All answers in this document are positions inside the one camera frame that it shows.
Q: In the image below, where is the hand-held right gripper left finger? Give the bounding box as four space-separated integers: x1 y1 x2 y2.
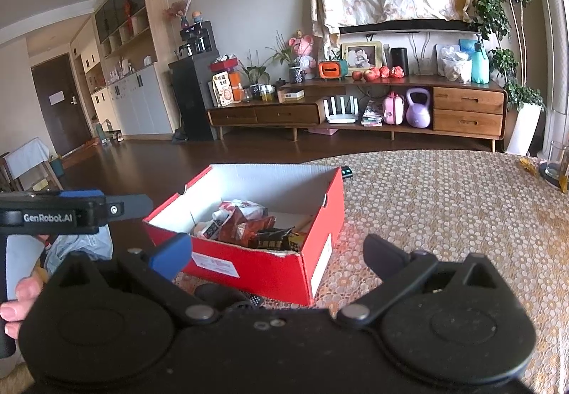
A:
44 233 222 326

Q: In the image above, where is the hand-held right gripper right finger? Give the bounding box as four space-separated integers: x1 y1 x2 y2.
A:
337 234 513 327

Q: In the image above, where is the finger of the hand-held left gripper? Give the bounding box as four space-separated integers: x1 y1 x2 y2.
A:
60 189 106 199
100 194 154 226

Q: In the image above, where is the red-brown snack packet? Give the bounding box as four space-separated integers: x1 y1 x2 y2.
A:
218 207 277 246

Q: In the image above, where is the red cardboard box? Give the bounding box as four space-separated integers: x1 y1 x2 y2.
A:
143 164 346 306

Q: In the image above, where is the black snack packet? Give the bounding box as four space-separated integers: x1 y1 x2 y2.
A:
254 227 296 252

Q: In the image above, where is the person's left hand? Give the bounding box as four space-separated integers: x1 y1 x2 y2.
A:
0 276 45 339

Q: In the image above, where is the clear plastic bag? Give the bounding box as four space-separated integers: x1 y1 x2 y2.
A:
44 226 113 272

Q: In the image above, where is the chair with white cloth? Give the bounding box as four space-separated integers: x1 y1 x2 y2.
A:
0 138 63 194

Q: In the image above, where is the dark brown door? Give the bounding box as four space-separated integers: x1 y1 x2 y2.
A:
31 53 92 157

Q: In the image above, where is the black tall cabinet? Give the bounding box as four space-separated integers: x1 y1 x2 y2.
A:
169 51 220 141

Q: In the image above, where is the stack of magazines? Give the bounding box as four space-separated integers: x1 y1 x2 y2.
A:
361 101 384 127

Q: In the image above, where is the pink case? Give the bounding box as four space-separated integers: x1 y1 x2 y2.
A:
382 92 406 125

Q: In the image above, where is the purple kettlebell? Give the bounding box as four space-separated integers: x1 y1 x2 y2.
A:
405 87 433 128

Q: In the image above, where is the white router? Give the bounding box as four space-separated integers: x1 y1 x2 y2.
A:
322 95 358 124

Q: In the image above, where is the orange white standing bag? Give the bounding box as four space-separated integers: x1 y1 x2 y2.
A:
212 73 234 107

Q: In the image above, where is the orange box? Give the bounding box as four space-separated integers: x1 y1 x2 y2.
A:
229 71 244 103

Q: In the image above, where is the wooden TV cabinet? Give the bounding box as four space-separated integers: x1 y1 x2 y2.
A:
207 80 507 152

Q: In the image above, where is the red gift box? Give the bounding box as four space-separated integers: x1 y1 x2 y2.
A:
210 57 241 73

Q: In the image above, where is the black coaster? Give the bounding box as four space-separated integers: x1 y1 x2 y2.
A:
538 162 569 192

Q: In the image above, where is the black coffee machine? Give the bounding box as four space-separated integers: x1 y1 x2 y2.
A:
179 20 213 57

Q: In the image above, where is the small leafy potted plant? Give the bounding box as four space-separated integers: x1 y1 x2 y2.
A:
240 51 272 88

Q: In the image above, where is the potted tree white planter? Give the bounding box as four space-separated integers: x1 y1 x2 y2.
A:
471 0 547 157

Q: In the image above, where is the orange teal radio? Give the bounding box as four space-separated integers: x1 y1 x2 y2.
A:
318 59 348 79

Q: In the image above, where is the glass cup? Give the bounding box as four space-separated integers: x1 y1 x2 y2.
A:
546 140 569 181

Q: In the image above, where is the vase with dried flowers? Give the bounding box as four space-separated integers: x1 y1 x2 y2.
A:
164 0 198 31

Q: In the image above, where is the filled plastic bag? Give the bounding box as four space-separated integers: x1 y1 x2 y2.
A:
441 44 473 83

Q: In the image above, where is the plant in striped pot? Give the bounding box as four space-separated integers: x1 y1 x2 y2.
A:
267 31 306 84

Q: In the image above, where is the teal bottle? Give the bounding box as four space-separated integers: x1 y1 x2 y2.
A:
470 42 490 84

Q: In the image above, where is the pink plush doll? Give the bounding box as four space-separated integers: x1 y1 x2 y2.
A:
289 35 314 79

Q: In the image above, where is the black television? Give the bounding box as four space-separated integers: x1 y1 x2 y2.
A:
339 18 483 35

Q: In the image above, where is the white floor air conditioner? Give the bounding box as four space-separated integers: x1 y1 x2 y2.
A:
527 0 569 150

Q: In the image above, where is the wooden wall cabinet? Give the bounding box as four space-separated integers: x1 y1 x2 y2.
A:
71 0 174 141

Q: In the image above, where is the cream photo frame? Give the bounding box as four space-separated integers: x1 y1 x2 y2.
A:
341 41 383 72

